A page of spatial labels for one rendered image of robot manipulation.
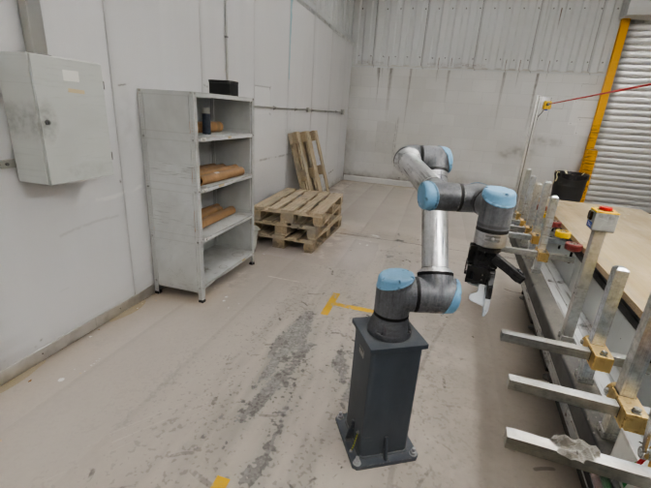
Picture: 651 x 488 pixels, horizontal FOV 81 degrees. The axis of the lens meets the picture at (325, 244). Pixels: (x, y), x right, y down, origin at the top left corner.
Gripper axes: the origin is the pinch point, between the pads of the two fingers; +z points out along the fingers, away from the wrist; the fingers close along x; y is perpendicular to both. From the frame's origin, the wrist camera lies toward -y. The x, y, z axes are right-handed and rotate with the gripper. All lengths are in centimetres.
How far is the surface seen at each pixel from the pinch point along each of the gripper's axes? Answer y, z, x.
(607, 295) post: -34.7, -7.5, -7.2
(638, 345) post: -33.5, -5.5, 17.8
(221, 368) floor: 126, 94, -51
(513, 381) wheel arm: -8.1, 10.6, 20.4
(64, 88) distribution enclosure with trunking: 202, -57, -40
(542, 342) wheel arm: -20.3, 10.5, -4.1
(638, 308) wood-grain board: -55, 4, -30
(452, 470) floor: -7, 94, -25
